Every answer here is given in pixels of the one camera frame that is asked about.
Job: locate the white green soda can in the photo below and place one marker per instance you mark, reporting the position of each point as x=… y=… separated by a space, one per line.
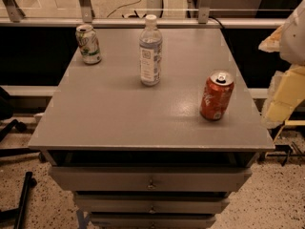
x=88 y=44

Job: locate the metal railing frame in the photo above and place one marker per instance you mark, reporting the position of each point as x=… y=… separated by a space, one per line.
x=203 y=17

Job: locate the red cola can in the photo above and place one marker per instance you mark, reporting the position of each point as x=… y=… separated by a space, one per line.
x=217 y=94

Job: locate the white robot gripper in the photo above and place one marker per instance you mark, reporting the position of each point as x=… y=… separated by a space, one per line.
x=294 y=38

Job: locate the black metal bar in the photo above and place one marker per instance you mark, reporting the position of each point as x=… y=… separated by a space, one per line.
x=16 y=216

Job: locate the top grey drawer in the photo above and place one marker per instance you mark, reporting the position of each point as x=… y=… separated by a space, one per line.
x=150 y=179

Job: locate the grey drawer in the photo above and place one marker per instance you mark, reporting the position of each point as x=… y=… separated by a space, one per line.
x=152 y=221
x=151 y=204
x=150 y=179

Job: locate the grey drawer cabinet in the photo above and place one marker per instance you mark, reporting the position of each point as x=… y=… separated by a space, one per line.
x=102 y=115

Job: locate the middle grey drawer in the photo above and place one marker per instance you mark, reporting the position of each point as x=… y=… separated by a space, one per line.
x=151 y=204

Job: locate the black chair base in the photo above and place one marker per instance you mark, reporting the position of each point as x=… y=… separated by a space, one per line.
x=6 y=112

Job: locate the yellow metal stand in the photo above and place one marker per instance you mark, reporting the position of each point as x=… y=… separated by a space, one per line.
x=288 y=141

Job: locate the bottom grey drawer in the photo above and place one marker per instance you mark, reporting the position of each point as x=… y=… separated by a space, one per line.
x=152 y=221

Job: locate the clear blue-label plastic bottle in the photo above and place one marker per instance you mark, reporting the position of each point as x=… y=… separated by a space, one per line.
x=150 y=52

